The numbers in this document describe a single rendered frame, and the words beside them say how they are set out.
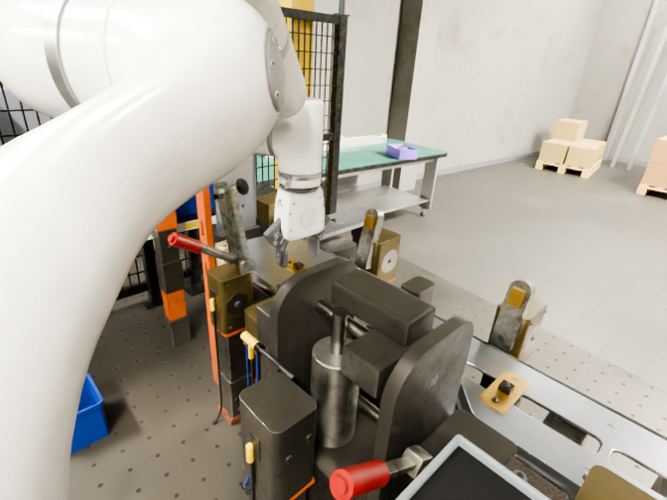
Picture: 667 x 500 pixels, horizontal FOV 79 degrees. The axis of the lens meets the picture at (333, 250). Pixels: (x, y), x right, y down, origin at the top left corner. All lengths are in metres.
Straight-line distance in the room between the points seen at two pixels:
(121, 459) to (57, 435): 0.70
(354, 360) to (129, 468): 0.62
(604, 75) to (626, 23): 0.83
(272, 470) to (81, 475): 0.54
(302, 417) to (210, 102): 0.31
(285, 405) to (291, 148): 0.45
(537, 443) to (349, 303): 0.30
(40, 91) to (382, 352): 0.35
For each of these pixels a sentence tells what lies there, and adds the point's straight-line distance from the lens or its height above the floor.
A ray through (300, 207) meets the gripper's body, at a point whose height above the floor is 1.15.
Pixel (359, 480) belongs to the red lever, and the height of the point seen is 1.15.
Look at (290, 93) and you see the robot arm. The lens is 0.60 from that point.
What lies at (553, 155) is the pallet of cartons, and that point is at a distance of 7.28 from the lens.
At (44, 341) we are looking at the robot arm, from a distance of 0.25.
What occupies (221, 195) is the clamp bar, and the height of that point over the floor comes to 1.20.
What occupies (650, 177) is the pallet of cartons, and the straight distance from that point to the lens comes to 6.75.
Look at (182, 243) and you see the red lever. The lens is 0.69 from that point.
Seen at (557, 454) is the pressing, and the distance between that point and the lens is 0.61.
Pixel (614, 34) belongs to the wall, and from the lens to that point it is 9.27.
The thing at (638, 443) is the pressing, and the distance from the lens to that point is 0.68.
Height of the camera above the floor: 1.42
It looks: 25 degrees down
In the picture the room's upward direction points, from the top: 4 degrees clockwise
